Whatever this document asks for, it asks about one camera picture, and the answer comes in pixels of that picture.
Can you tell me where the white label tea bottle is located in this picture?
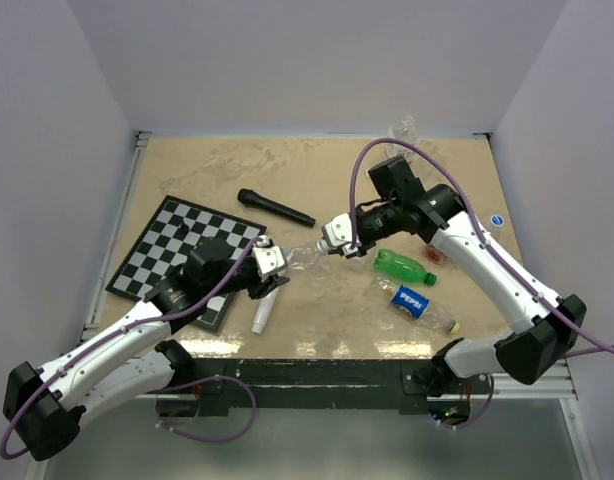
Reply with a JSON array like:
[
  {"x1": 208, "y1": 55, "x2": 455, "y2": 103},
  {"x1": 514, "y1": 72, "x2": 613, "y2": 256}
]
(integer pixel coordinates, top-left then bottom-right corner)
[{"x1": 383, "y1": 115, "x2": 420, "y2": 164}]

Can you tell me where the blue Pocari Sweat cap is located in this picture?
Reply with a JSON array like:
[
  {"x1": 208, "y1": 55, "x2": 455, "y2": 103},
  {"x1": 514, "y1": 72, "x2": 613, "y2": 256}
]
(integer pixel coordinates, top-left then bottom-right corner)
[{"x1": 489, "y1": 215, "x2": 504, "y2": 228}]

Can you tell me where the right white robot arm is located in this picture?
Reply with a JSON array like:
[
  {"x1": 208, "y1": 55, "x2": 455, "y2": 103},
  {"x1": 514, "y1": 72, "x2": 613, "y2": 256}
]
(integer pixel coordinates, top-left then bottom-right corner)
[{"x1": 320, "y1": 157, "x2": 587, "y2": 393}]

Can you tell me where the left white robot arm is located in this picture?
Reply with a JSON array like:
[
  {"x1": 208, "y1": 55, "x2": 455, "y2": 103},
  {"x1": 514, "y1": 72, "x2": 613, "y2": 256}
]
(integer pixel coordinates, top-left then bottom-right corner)
[{"x1": 0, "y1": 236, "x2": 289, "y2": 461}]

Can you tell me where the green plastic bottle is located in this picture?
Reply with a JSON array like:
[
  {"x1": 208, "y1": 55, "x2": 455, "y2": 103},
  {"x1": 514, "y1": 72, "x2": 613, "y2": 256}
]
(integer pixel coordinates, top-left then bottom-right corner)
[{"x1": 373, "y1": 249, "x2": 437, "y2": 286}]

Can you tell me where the red label tea bottle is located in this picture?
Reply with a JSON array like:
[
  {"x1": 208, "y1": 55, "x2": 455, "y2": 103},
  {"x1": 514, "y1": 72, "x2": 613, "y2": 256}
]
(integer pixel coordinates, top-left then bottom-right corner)
[{"x1": 423, "y1": 245, "x2": 448, "y2": 265}]

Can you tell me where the Pepsi label clear bottle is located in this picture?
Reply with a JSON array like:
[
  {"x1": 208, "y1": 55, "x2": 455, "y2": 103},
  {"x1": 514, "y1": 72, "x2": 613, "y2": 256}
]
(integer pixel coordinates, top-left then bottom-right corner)
[{"x1": 372, "y1": 278, "x2": 460, "y2": 335}]

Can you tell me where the white microphone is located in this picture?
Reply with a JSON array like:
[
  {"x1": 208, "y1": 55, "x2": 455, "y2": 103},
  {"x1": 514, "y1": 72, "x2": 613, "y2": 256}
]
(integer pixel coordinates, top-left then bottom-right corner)
[{"x1": 251, "y1": 290, "x2": 279, "y2": 335}]

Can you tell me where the black microphone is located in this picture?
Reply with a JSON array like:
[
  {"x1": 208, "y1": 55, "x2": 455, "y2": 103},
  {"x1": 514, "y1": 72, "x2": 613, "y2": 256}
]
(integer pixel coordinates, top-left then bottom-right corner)
[{"x1": 237, "y1": 188, "x2": 316, "y2": 228}]

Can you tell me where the black white chessboard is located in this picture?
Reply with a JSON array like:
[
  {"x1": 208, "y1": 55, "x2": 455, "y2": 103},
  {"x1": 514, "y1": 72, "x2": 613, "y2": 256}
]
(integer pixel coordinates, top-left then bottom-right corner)
[{"x1": 106, "y1": 195, "x2": 266, "y2": 315}]

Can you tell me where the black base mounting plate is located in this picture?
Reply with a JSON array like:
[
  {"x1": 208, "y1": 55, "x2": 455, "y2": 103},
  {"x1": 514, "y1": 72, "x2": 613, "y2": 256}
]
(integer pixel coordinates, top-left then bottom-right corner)
[{"x1": 156, "y1": 357, "x2": 493, "y2": 416}]

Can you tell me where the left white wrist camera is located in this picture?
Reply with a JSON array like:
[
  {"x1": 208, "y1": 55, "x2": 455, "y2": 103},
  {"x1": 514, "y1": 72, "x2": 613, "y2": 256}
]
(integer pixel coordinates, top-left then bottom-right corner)
[{"x1": 250, "y1": 235, "x2": 288, "y2": 280}]

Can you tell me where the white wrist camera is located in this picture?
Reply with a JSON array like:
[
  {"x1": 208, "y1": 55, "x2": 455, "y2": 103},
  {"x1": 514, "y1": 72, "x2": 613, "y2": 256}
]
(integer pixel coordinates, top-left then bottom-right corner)
[
  {"x1": 317, "y1": 213, "x2": 360, "y2": 258},
  {"x1": 250, "y1": 235, "x2": 288, "y2": 280}
]

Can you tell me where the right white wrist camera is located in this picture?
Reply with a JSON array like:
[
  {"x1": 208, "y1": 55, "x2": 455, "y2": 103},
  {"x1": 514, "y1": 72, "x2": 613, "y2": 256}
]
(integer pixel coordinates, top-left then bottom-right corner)
[{"x1": 317, "y1": 213, "x2": 360, "y2": 258}]

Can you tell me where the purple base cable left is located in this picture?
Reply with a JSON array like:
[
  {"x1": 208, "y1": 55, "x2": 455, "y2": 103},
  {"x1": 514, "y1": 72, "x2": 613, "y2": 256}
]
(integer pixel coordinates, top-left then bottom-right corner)
[{"x1": 154, "y1": 374, "x2": 258, "y2": 442}]

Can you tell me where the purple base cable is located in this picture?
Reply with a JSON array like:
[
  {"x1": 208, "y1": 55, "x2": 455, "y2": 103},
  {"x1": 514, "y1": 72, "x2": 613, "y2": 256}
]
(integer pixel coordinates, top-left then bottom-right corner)
[
  {"x1": 434, "y1": 374, "x2": 496, "y2": 430},
  {"x1": 154, "y1": 374, "x2": 258, "y2": 442}
]

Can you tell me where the aluminium frame rail left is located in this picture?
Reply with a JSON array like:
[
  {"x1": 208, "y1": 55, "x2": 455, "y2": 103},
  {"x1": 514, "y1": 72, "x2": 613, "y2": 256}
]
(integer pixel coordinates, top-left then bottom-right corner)
[{"x1": 77, "y1": 131, "x2": 152, "y2": 346}]

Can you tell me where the aluminium frame rail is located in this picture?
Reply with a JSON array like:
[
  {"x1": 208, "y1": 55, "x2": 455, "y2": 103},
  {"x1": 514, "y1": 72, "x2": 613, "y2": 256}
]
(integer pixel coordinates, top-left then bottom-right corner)
[
  {"x1": 493, "y1": 360, "x2": 577, "y2": 400},
  {"x1": 77, "y1": 131, "x2": 152, "y2": 346}
]

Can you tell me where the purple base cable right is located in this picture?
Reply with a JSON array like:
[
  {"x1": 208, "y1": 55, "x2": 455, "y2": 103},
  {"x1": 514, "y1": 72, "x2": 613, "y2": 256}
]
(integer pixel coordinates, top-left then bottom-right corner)
[{"x1": 434, "y1": 374, "x2": 496, "y2": 430}]

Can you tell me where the aluminium frame rail right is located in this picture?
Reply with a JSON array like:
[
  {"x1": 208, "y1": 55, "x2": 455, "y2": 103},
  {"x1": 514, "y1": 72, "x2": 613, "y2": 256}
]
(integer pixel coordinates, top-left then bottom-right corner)
[{"x1": 493, "y1": 360, "x2": 577, "y2": 400}]

